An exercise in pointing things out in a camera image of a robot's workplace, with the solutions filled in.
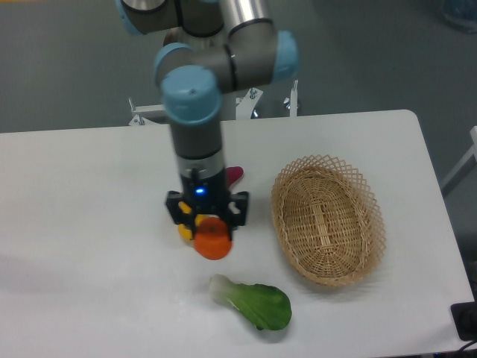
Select orange fruit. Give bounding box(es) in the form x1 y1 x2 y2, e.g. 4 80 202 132
193 217 233 260

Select white frame at right edge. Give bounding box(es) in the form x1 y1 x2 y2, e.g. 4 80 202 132
440 126 476 198

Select yellow mango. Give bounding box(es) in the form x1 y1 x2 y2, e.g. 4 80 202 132
177 201 206 242

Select woven wicker basket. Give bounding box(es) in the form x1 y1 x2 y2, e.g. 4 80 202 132
271 155 386 287

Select green bok choy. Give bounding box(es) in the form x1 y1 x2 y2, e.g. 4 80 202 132
209 274 292 331

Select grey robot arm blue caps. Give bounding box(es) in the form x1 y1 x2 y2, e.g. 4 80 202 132
116 1 299 234

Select blue object top right corner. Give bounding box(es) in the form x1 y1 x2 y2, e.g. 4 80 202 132
441 0 476 34

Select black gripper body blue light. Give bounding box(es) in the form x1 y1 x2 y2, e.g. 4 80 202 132
180 169 228 217

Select white metal base frame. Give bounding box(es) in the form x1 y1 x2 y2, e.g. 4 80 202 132
128 79 301 126

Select purple sweet potato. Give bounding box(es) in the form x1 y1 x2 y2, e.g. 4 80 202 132
225 166 244 188

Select black device at table edge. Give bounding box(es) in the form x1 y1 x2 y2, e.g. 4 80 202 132
450 302 476 342

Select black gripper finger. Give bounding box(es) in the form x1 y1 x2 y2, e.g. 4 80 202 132
165 191 200 241
218 191 249 241

